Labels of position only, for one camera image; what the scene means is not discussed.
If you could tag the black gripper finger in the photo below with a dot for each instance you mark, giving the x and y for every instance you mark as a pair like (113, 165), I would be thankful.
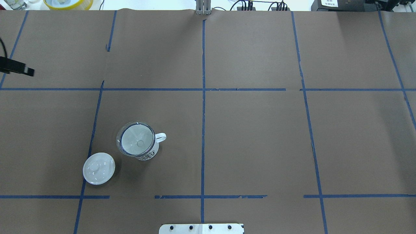
(8, 66)

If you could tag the yellow rimmed bowl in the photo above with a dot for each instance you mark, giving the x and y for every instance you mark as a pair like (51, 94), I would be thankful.
(68, 4)

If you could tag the white ceramic lid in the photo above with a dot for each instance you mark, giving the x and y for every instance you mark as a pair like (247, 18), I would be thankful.
(98, 168)

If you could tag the white enamel mug blue rim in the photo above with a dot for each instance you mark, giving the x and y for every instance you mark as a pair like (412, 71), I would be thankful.
(149, 152)

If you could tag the black box with label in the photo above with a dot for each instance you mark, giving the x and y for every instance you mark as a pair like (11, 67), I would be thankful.
(347, 5)

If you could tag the aluminium frame post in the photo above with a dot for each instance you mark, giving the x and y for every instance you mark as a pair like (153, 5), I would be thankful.
(203, 7)

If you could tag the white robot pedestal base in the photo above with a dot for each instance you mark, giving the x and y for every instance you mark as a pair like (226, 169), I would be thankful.
(215, 228)

